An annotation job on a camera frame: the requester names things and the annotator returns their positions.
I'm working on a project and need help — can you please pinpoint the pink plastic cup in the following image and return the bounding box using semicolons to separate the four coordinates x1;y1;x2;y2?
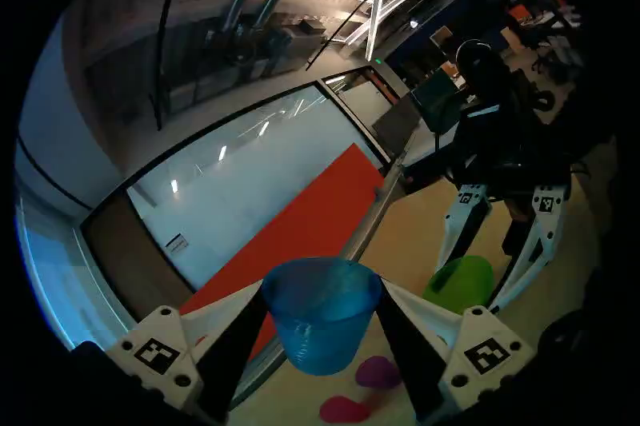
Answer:
318;395;372;425

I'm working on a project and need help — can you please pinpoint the blue plastic cup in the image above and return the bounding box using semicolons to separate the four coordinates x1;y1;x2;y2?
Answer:
261;256;384;377

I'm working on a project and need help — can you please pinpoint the purple plastic cup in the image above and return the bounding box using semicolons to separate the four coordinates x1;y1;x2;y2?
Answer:
354;356;403;390

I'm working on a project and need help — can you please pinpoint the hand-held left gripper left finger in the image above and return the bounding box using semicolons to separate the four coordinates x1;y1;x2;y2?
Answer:
106;281;266;425

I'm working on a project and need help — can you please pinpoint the red desk screen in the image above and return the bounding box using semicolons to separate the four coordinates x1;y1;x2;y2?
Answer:
179;135;420;409

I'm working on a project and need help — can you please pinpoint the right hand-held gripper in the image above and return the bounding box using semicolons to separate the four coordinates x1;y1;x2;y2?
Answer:
433;38;576;316

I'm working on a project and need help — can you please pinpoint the black monitor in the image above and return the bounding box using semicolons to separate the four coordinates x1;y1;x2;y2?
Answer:
409;68;462;133

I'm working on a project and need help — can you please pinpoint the green plastic cup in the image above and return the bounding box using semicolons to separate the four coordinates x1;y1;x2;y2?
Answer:
422;255;496;317

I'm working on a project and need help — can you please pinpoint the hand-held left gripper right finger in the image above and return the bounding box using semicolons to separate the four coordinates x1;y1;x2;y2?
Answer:
375;277;537;423

